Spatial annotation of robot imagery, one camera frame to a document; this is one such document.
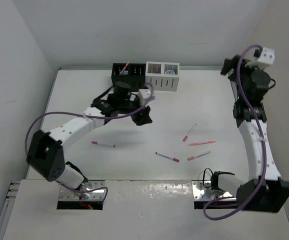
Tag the white slotted pen holder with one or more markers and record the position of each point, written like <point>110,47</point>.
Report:
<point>155,75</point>

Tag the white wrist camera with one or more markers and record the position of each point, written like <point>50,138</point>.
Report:
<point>263,58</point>
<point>145,95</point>

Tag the metal base plate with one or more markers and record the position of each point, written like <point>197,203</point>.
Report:
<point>203,193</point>
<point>91,191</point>

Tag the black slotted pen holder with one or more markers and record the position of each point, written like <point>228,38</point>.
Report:
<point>134,75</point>

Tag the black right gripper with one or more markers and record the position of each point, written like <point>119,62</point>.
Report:
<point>228,65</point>

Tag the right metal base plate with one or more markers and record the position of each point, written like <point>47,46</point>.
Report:
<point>203,193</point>

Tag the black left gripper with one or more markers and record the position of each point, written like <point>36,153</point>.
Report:
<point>141,119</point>

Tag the red pen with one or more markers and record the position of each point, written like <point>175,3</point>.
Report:
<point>201,143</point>

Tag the orange pen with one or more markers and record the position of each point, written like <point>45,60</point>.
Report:
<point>124,68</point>

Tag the pink capped white marker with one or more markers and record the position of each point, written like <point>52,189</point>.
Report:
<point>189,132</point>

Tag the magenta capped white marker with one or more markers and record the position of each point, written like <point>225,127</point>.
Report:
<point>167,157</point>

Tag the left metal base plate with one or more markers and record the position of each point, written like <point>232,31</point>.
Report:
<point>91,191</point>

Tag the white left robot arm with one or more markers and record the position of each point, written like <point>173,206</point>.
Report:
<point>46,151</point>

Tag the peach capped white marker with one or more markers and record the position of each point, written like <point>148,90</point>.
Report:
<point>198,155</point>

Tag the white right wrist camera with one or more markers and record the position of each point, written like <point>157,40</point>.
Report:
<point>263,58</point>

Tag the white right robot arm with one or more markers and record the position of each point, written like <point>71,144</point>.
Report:
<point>265,190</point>

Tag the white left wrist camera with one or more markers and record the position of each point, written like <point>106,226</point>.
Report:
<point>145,95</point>

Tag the purple capped white marker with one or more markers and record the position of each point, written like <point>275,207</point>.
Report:
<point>103,144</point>

